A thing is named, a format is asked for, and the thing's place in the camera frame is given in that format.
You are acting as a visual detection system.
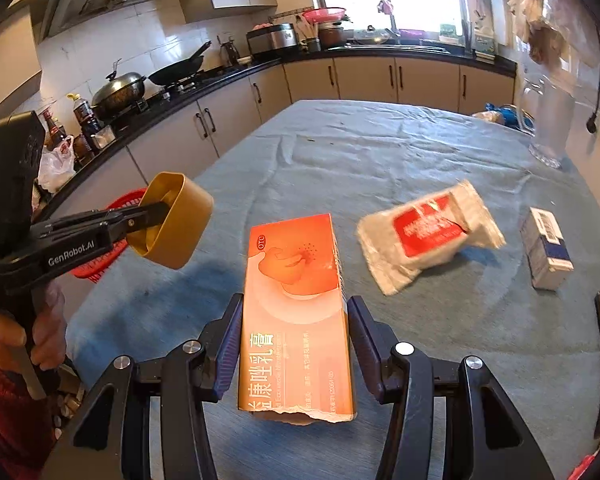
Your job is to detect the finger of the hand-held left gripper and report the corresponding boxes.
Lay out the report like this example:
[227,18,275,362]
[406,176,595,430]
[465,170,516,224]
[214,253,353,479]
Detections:
[31,201,171,247]

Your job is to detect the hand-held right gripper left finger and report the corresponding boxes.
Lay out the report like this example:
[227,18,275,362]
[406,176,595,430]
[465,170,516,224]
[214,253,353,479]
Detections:
[40,292,245,480]

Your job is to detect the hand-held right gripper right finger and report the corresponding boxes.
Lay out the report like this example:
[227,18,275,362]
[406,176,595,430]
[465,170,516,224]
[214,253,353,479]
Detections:
[346,296,556,480]

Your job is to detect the mustard yellow plastic container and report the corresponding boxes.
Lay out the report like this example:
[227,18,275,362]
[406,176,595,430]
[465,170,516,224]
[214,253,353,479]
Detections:
[127,172,214,269]

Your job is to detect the orange ointment box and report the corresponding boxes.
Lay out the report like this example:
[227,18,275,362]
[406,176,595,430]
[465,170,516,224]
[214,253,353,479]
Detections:
[237,213,357,425]

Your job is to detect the person's left forearm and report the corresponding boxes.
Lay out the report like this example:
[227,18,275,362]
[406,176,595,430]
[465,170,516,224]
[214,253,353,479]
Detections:
[0,337,61,480]

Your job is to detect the person's left hand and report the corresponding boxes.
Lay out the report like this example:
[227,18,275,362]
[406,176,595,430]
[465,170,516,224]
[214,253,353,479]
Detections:
[0,280,68,373]

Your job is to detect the white plastic bag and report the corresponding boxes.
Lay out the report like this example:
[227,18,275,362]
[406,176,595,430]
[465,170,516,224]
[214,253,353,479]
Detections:
[37,135,77,195]

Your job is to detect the red plastic mesh basket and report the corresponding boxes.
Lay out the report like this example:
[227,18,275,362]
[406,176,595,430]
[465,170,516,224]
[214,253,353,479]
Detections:
[70,188,148,283]

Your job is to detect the dark soy sauce bottle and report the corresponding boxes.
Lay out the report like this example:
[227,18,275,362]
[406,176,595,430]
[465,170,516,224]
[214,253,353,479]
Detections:
[67,94,103,166]

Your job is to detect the steel wok with lid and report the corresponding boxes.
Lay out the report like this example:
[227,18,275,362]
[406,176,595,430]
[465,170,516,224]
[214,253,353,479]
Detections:
[91,60,147,121]

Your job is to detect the red and white packet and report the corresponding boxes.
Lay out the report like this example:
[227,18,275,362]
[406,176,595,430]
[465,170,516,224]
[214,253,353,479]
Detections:
[356,180,507,296]

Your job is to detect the black gas stove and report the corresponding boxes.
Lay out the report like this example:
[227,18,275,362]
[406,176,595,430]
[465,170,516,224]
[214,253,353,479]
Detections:
[92,72,221,121]

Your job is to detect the black frying pan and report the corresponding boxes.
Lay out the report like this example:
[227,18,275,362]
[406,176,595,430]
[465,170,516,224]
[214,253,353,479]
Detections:
[148,40,213,87]

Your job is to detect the small white blue box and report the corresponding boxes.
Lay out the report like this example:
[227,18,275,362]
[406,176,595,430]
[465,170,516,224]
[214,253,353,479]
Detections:
[520,206,575,291]

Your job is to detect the silver rice cooker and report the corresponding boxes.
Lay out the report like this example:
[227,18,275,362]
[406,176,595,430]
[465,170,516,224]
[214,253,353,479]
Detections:
[246,22,298,58]

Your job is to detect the chopstick holder with chopsticks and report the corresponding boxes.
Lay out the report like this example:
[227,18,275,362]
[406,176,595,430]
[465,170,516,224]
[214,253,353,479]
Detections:
[297,12,322,52]

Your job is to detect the row of beige cabinet doors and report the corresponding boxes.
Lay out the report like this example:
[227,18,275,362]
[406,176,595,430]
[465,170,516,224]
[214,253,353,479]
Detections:
[45,57,516,241]

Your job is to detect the dark cooking pot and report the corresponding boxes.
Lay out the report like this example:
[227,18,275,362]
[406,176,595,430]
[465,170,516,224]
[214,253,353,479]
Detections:
[319,20,346,48]

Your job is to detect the blue plastic bag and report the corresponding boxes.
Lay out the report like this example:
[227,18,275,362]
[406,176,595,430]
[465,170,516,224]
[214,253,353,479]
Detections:
[472,102,536,136]

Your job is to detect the red plastic strainer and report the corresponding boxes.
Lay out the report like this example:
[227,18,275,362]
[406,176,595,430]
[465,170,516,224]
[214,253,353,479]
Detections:
[302,6,347,23]

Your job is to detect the black kitchen countertop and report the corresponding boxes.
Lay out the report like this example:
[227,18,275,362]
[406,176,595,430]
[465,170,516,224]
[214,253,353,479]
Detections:
[30,42,518,221]

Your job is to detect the clear glass pitcher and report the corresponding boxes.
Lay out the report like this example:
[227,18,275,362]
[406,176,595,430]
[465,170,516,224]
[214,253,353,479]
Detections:
[517,74,578,170]

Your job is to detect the glass pot lid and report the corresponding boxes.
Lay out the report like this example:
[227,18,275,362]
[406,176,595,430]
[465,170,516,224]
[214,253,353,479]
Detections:
[352,26,396,46]

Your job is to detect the green and white carton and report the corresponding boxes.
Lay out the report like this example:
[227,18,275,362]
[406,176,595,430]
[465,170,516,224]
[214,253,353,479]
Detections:
[472,20,498,56]

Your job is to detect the hanging plastic bags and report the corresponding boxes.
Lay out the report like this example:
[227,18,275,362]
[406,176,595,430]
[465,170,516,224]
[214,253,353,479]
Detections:
[510,0,600,68]

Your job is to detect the black power plug cable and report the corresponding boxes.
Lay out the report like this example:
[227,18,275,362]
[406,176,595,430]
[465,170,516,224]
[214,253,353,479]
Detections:
[585,25,600,135]

